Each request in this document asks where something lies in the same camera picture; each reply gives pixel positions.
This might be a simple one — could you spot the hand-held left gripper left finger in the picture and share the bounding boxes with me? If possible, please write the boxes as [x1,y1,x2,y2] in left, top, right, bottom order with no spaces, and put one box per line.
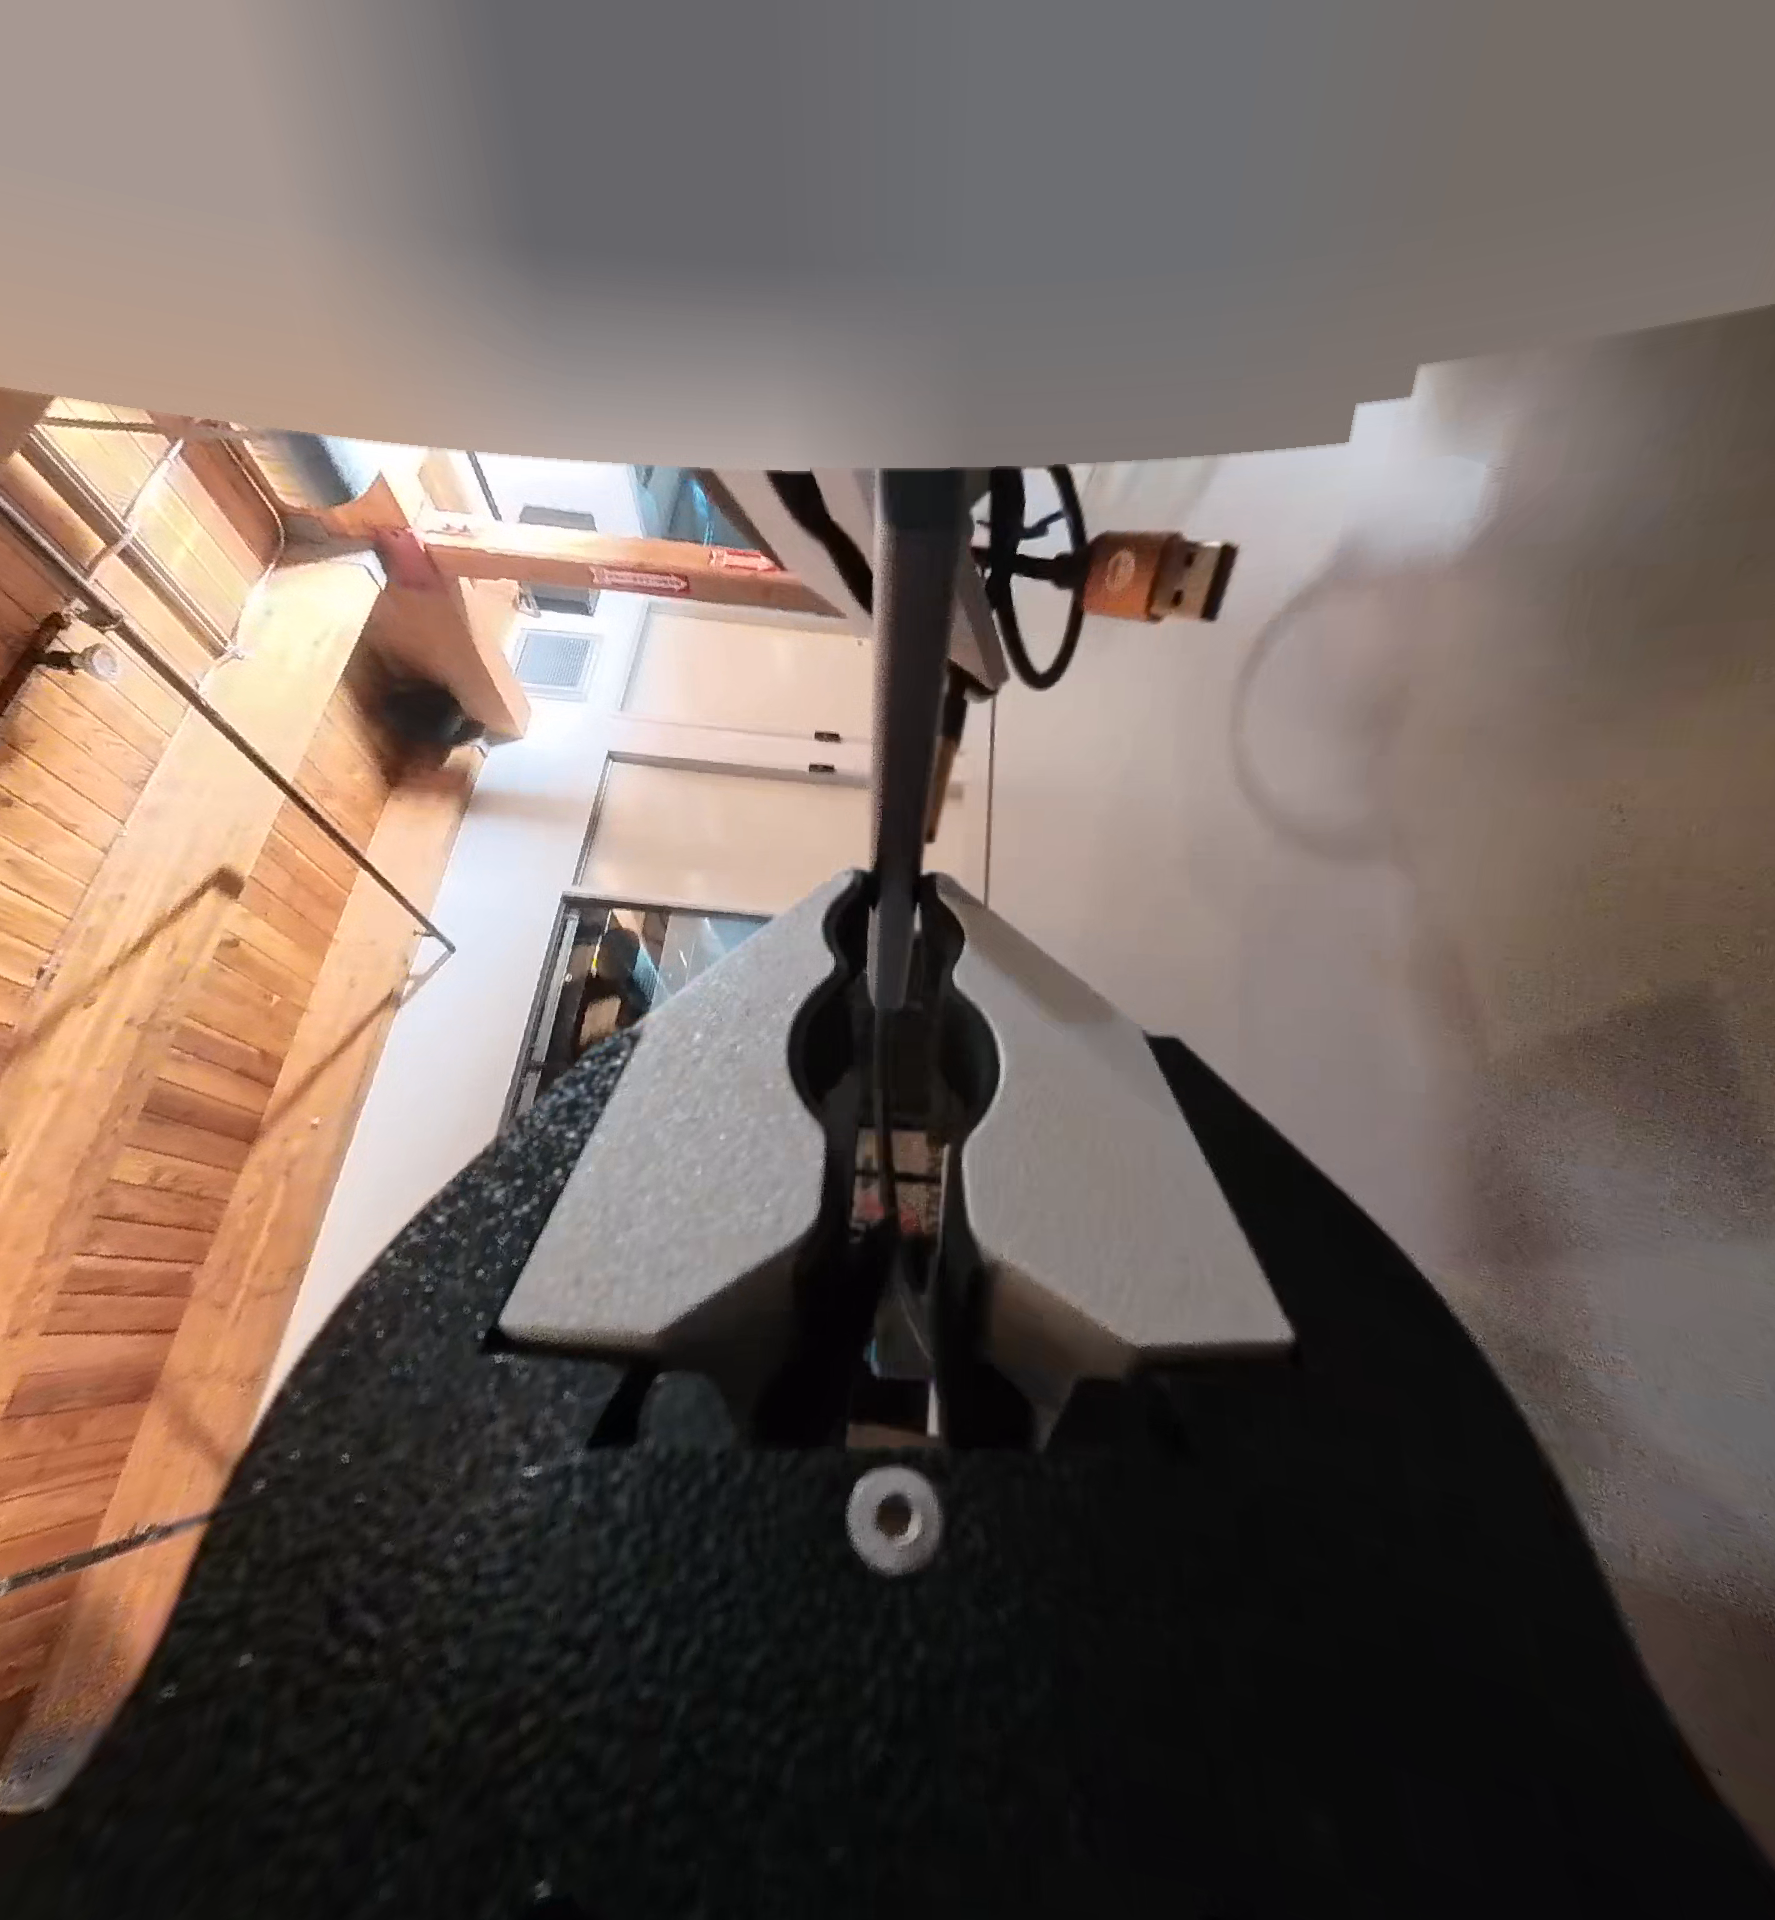
[495,870,878,1446]

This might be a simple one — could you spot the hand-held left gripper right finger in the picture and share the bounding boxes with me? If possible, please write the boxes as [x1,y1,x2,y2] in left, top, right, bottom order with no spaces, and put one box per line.
[918,870,1301,1446]

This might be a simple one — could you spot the grey usb hub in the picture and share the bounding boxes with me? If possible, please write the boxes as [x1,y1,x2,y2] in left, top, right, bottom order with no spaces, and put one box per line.
[846,469,967,1446]

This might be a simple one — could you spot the black orange-plug usb-c cable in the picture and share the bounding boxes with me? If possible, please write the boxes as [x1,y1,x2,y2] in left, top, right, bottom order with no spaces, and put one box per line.
[936,469,1239,850]

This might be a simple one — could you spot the glass partition window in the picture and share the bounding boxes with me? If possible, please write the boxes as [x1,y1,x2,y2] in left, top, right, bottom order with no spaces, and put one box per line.
[505,892,785,1120]

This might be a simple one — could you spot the white wall cabinets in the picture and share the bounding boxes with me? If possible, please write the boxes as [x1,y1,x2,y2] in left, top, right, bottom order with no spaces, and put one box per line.
[580,600,882,910]

